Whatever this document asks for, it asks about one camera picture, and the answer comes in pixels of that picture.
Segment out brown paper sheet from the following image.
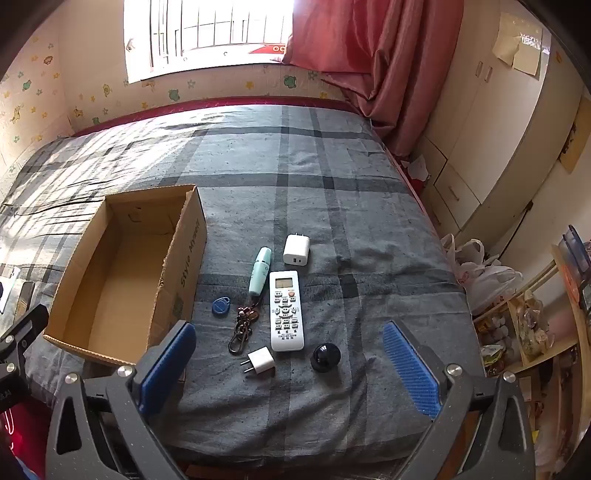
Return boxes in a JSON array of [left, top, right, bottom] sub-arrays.
[[558, 111, 588, 174]]

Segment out white remote control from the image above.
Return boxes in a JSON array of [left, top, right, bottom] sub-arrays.
[[269, 271, 305, 352]]

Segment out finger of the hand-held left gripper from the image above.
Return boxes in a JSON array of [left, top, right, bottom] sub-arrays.
[[0, 304, 50, 366]]

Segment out blue lidded container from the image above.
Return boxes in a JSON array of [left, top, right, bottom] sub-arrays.
[[561, 224, 591, 296]]

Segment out teal cosmetic bottle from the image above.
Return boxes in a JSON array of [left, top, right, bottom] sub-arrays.
[[248, 246, 272, 297]]

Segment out black smartphone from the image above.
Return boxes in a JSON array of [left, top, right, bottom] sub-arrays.
[[18, 281, 36, 319]]

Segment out pink curtain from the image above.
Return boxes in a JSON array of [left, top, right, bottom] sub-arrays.
[[281, 0, 465, 158]]

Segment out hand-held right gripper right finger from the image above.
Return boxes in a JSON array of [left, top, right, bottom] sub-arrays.
[[382, 319, 536, 480]]

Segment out small white plug charger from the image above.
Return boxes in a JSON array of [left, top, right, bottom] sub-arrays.
[[239, 347, 276, 379]]

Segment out cream wardrobe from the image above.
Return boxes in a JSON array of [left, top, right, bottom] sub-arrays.
[[416, 9, 591, 241]]

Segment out brown cardboard box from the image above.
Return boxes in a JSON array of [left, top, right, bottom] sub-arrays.
[[43, 185, 207, 368]]

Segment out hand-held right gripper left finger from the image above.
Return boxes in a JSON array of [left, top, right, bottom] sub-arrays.
[[45, 320, 198, 480]]

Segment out grey plaid blanket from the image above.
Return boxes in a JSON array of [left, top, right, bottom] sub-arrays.
[[0, 104, 485, 462]]

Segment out barred window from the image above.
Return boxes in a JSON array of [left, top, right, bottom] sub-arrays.
[[124, 0, 296, 84]]

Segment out white crumpled paper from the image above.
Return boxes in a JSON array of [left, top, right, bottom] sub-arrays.
[[406, 157, 431, 182]]

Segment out metal keychain with strap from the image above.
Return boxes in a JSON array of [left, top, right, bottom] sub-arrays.
[[228, 293, 265, 355]]

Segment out white plastic bag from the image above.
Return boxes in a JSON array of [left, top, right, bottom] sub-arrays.
[[465, 260, 525, 315], [441, 233, 485, 274]]

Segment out wooden shelf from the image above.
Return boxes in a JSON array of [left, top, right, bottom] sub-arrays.
[[473, 226, 591, 462]]

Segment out large white charger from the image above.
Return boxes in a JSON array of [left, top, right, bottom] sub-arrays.
[[283, 234, 311, 267]]

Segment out beige paper sheet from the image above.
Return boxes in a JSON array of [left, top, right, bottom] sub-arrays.
[[492, 11, 543, 77]]

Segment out black tape roll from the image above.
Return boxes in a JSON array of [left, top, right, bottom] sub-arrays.
[[310, 342, 342, 373]]

